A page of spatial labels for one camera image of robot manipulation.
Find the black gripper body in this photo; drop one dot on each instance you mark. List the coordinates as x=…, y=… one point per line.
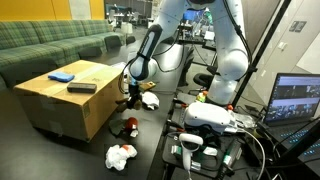
x=134, y=90

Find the brown moose plush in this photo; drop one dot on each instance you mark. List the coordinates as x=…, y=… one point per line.
x=122, y=106

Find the red plush toy green leaf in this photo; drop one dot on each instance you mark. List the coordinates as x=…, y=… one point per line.
x=131, y=123

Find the black remote control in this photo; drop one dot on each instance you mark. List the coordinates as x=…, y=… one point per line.
x=81, y=87

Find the blue sponge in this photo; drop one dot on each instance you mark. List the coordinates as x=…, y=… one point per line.
x=61, y=77

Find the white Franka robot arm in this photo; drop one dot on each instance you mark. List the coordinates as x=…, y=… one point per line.
x=230, y=60

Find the white cloth with red spot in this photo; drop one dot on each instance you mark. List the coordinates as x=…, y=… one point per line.
x=118, y=156

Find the large cardboard box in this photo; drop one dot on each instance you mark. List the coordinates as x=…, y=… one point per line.
x=66, y=106

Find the black equipment cart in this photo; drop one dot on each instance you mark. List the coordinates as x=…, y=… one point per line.
x=168, y=156

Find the green yellow bottle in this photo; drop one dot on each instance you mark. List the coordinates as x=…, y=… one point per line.
x=201, y=97

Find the black office chair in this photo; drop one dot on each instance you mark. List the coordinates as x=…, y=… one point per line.
x=201, y=80

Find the white VR headset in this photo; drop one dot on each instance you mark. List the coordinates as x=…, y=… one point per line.
x=205, y=115

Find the white VR controller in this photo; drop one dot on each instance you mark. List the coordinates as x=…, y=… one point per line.
x=190, y=146

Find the green plaid sofa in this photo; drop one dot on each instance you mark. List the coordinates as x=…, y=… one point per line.
x=40, y=43

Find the clear plastic bag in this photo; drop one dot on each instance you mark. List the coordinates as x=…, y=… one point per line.
x=245, y=120

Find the black tripod pole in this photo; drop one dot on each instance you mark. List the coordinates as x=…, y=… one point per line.
x=260, y=56

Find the black laptop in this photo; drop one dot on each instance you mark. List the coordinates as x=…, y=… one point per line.
x=290, y=100

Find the white light switch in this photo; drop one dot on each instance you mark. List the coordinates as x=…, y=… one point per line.
x=282, y=45

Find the grey wall sign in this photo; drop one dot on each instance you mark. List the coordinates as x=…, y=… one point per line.
x=297, y=26

